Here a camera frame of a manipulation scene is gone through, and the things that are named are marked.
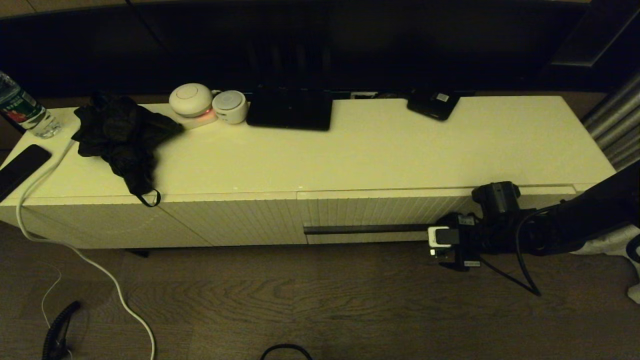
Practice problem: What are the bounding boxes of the white round dome device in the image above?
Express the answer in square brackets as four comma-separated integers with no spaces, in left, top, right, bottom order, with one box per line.
[168,83,214,119]

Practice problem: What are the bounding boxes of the black cable loop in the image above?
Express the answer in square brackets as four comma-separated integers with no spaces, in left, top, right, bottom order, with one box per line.
[260,344,313,360]

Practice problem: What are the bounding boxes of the flat white base with red light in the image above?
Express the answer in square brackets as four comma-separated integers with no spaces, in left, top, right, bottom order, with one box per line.
[172,108,219,131]

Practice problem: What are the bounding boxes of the black smartphone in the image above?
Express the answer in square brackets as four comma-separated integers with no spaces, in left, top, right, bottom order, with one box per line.
[0,144,53,204]

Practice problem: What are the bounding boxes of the thick white cable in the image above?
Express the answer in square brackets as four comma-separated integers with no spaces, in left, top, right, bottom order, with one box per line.
[16,140,157,360]

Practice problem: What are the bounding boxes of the grey curtain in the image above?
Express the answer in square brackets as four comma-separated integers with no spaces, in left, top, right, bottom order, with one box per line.
[572,70,640,306]

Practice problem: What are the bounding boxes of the small white cylinder speaker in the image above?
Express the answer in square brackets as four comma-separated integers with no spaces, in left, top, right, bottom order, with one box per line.
[211,90,249,125]

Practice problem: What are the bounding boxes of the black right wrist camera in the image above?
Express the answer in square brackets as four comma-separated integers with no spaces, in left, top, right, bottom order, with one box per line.
[471,181,522,218]

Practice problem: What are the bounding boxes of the black flat box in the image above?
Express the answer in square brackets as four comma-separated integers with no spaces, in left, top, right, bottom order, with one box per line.
[246,89,334,132]

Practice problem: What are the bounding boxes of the dark framed wall panel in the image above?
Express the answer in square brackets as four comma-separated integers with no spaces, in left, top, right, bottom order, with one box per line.
[542,0,640,68]

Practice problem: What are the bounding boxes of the black crumpled cloth bag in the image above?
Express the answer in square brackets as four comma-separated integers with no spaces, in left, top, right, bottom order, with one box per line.
[72,92,185,208]

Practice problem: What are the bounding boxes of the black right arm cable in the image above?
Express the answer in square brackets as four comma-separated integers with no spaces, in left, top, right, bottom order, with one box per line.
[480,207,640,297]

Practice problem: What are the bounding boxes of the thin white cable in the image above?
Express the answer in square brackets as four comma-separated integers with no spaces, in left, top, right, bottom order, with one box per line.
[30,259,73,360]

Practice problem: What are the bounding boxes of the small black device with label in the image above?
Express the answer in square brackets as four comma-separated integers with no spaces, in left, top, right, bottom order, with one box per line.
[406,90,461,122]

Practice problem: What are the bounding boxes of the water bottle with green label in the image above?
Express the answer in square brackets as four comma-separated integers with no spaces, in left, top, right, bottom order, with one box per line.
[0,71,64,140]

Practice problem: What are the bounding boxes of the white drawer with black handle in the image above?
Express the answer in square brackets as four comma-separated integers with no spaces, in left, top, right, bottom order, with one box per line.
[297,185,577,246]

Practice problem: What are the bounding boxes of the white low cabinet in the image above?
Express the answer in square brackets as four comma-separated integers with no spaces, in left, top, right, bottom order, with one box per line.
[0,95,617,250]

